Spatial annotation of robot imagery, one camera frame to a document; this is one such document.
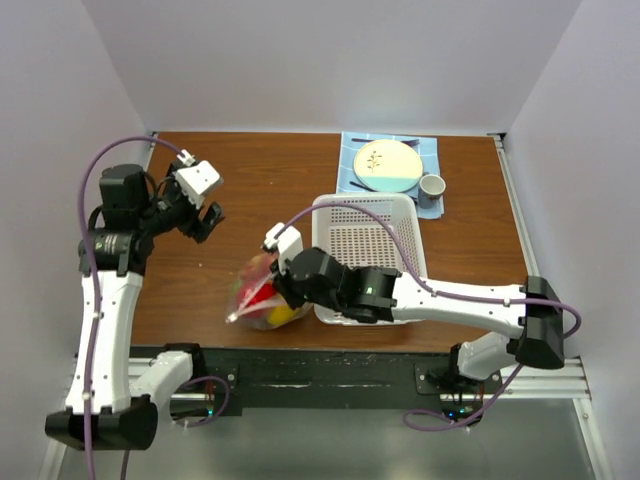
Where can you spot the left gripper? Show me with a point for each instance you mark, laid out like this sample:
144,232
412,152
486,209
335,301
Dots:
212,217

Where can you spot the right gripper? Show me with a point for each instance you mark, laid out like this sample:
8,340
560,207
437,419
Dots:
282,284

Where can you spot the yellow fake lemon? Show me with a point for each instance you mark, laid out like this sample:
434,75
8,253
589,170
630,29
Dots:
280,316

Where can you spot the clear zip top bag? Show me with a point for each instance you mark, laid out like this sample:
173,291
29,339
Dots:
258,269

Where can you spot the white plastic basket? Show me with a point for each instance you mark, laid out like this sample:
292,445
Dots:
369,229

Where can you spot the red fake apple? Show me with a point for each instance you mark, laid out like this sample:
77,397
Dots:
249,294

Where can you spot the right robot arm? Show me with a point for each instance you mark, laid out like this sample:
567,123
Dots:
524,323

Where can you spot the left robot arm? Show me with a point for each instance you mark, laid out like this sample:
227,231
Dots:
104,410

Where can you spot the cream and blue plate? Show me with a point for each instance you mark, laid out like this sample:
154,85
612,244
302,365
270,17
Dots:
388,167

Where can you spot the blue checkered cloth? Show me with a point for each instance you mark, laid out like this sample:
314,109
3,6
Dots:
347,182

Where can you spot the small white cup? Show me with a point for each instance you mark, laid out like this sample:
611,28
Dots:
431,187

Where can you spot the purple plastic fork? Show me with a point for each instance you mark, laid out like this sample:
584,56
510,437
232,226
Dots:
411,142

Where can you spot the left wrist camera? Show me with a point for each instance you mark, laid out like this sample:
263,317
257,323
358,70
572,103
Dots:
196,178

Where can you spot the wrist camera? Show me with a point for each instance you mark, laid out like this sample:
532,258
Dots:
286,242
196,178

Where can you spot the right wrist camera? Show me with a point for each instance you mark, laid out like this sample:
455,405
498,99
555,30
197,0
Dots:
286,242

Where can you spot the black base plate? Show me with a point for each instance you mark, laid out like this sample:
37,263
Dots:
234,380

